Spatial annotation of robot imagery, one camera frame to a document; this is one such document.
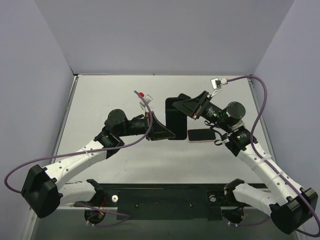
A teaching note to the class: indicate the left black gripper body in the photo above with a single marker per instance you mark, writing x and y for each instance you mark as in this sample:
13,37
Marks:
150,126

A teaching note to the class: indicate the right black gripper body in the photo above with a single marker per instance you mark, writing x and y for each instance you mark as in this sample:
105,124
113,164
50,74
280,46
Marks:
200,105

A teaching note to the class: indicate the black phone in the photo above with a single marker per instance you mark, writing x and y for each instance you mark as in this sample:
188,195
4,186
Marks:
175,120

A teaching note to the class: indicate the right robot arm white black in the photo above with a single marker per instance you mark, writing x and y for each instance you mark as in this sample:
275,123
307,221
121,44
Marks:
288,204

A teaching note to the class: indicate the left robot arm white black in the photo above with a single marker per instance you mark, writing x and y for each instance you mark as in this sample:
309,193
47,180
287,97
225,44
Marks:
42,186

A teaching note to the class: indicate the black phone face down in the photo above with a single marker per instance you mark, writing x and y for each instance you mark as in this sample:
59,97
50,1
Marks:
183,96

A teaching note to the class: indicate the phone in pink case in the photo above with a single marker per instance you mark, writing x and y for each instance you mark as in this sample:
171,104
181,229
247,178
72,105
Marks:
201,135

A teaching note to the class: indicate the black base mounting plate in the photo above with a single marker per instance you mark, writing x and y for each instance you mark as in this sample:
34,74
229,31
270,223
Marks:
164,201

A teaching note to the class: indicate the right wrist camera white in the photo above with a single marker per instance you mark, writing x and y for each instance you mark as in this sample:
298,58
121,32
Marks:
217,85

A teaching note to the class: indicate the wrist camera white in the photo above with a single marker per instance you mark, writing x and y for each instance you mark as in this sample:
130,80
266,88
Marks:
217,85
144,98

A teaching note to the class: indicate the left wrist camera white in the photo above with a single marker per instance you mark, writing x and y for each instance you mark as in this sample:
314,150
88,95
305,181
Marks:
144,98

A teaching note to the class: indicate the aluminium frame rail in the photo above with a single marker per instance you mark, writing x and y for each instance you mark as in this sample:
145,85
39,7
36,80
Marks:
261,131

